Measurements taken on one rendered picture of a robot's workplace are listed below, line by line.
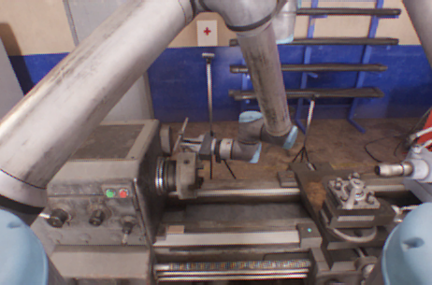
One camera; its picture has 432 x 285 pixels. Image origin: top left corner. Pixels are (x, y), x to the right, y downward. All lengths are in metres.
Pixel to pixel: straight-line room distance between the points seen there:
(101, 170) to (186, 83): 3.29
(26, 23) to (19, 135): 4.63
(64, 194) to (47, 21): 3.86
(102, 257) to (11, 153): 1.06
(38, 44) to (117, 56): 4.56
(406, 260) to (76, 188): 1.11
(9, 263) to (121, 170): 0.82
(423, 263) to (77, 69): 0.47
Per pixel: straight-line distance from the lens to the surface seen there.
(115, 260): 1.38
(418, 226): 0.29
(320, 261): 1.38
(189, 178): 1.18
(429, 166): 1.68
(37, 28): 4.92
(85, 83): 0.42
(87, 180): 1.12
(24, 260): 0.28
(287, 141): 0.87
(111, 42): 0.45
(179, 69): 4.17
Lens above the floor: 1.89
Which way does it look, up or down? 30 degrees down
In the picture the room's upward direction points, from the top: 2 degrees counter-clockwise
